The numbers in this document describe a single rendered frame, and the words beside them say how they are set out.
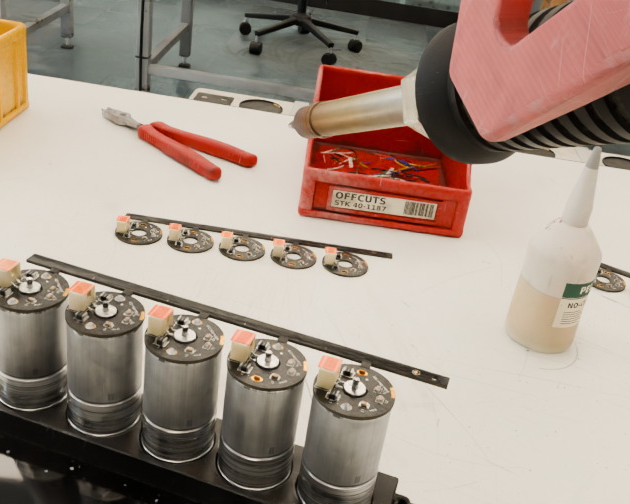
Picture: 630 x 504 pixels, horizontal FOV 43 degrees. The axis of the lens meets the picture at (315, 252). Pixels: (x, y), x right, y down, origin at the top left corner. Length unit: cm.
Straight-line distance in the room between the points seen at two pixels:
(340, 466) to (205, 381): 5
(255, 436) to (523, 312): 18
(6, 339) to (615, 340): 29
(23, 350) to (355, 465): 11
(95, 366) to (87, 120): 35
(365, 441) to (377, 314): 16
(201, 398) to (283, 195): 26
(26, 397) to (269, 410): 9
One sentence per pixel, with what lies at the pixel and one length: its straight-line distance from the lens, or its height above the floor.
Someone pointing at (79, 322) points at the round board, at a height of 81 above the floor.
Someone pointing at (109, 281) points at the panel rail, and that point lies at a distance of 29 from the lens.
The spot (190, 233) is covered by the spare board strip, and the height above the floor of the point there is 75.
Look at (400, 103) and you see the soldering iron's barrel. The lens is 16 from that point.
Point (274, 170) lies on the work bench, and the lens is 54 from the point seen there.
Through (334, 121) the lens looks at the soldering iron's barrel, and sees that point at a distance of 18.
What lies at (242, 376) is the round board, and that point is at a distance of 24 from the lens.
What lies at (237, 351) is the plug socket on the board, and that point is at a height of 82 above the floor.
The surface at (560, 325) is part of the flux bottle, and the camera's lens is 40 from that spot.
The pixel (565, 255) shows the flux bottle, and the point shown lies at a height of 80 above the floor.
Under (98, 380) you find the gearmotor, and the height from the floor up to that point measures 79.
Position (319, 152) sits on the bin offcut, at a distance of 57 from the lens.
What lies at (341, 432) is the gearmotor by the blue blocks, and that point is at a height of 81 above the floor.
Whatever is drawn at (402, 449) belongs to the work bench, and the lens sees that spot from 33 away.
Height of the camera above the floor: 96
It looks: 29 degrees down
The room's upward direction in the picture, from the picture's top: 9 degrees clockwise
